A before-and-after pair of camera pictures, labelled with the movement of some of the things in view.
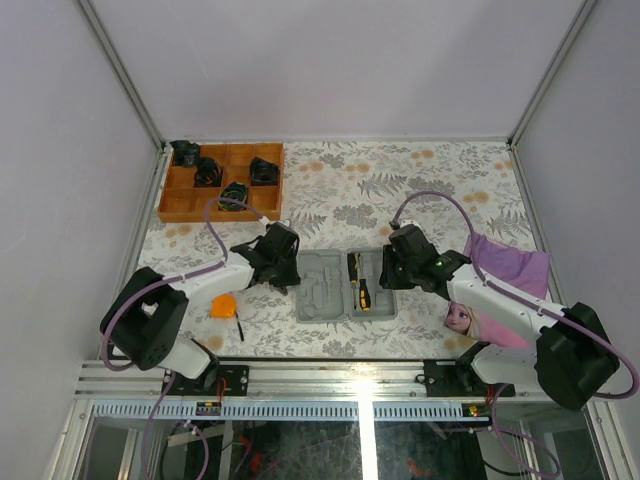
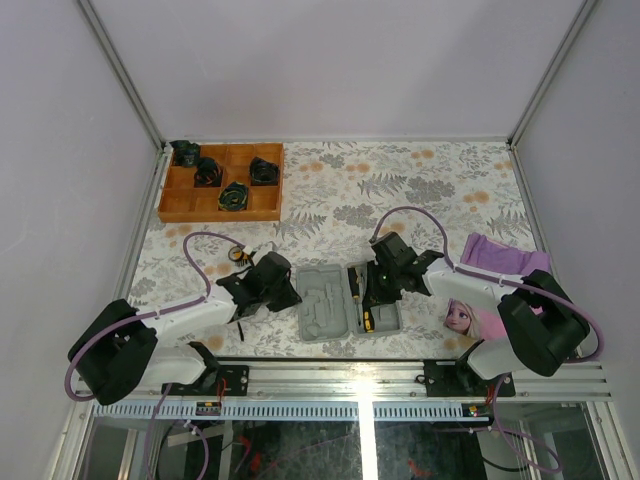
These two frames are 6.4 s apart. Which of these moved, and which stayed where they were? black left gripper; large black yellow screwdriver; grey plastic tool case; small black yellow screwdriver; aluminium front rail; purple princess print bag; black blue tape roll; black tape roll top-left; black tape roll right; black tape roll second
Moved: small black yellow screwdriver; black left gripper; large black yellow screwdriver; grey plastic tool case
Stayed: black tape roll right; aluminium front rail; black tape roll top-left; purple princess print bag; black tape roll second; black blue tape roll
